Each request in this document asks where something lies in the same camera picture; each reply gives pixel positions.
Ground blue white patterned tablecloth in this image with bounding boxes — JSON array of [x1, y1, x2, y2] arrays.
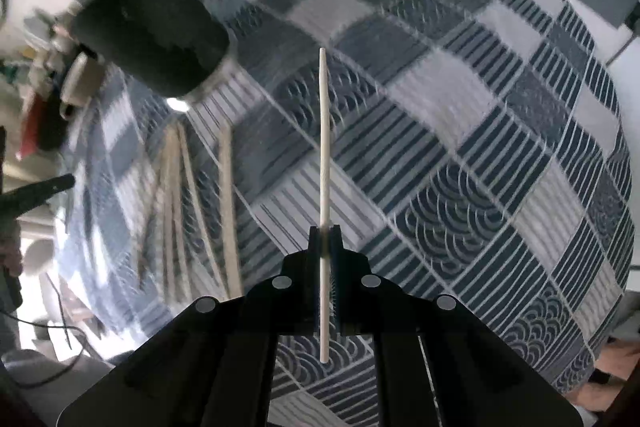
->
[[54, 0, 637, 427]]

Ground black cylindrical utensil holder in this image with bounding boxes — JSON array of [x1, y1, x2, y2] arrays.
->
[[70, 0, 231, 98]]

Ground beige ceramic mug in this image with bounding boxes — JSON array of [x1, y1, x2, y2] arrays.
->
[[60, 52, 105, 121]]

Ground wooden chopstick on table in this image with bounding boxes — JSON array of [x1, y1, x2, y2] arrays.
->
[[160, 124, 177, 306], [218, 124, 243, 298], [177, 121, 228, 299]]

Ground wooden chopstick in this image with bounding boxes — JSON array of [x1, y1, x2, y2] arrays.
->
[[160, 124, 177, 306], [318, 48, 331, 364], [177, 121, 228, 299], [218, 124, 243, 298]]

